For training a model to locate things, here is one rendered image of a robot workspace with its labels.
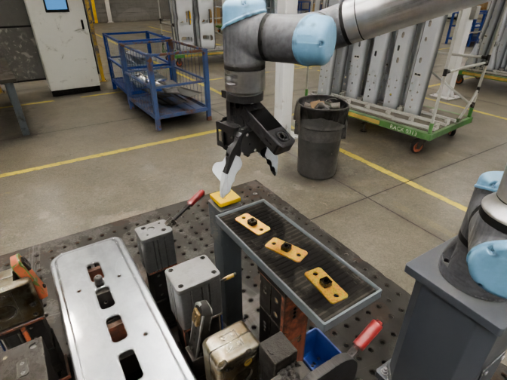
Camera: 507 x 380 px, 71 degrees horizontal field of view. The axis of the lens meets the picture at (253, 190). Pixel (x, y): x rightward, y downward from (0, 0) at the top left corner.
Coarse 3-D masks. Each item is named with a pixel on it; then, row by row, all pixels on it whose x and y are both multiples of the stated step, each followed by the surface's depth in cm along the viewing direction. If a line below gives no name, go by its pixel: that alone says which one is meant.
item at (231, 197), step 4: (216, 192) 92; (232, 192) 92; (212, 196) 91; (216, 196) 91; (228, 196) 91; (232, 196) 91; (236, 196) 91; (216, 200) 89; (220, 200) 89; (224, 200) 89; (228, 200) 89; (232, 200) 89; (236, 200) 90; (240, 200) 91; (220, 204) 88; (224, 204) 88; (228, 204) 89
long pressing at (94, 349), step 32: (64, 256) 95; (96, 256) 95; (128, 256) 94; (64, 288) 85; (96, 288) 85; (128, 288) 85; (64, 320) 77; (96, 320) 76; (128, 320) 76; (160, 320) 76; (96, 352) 70; (160, 352) 70
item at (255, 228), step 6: (240, 216) 82; (246, 216) 82; (252, 216) 82; (240, 222) 80; (246, 222) 80; (252, 222) 79; (258, 222) 80; (252, 228) 78; (258, 228) 78; (264, 228) 78; (258, 234) 76
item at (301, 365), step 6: (288, 366) 59; (294, 366) 59; (300, 366) 59; (306, 366) 59; (282, 372) 58; (288, 372) 58; (294, 372) 58; (300, 372) 58; (306, 372) 58; (276, 378) 57; (282, 378) 57; (288, 378) 57; (294, 378) 57; (300, 378) 57
